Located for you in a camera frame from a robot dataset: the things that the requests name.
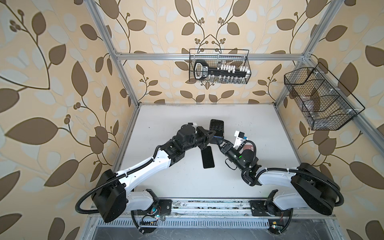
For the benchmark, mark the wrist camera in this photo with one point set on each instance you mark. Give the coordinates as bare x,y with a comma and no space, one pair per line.
239,139
192,124

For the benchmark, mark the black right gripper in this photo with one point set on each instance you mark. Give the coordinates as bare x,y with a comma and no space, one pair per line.
227,148

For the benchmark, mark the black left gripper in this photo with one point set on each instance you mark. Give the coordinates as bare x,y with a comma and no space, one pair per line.
201,135

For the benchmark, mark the black phone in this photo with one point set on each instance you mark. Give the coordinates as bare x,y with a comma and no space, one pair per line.
207,157

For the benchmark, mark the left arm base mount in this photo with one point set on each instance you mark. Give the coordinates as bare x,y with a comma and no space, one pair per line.
146,221

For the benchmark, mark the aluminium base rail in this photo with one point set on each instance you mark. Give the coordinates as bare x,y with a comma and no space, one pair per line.
200,208

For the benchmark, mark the wall wire basket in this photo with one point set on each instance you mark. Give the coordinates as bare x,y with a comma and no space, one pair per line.
326,103
225,56

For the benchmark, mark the back wall wire basket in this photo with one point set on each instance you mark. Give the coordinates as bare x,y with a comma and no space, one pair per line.
225,56

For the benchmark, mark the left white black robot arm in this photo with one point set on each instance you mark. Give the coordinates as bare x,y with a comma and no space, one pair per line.
115,191

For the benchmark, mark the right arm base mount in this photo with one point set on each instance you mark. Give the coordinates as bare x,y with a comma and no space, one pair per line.
267,208

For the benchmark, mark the pink phone case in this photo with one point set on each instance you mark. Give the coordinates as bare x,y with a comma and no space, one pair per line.
249,146

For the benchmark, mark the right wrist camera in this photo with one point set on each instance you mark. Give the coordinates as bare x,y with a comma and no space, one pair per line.
239,139

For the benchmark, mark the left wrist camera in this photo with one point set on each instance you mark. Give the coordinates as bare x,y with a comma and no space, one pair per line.
192,124

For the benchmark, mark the right wall wire basket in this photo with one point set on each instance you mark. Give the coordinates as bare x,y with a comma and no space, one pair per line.
326,103

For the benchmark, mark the black tool in basket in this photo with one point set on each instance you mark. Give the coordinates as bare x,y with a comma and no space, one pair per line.
202,70

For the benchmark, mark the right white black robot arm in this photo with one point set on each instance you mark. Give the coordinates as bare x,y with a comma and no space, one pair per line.
306,187

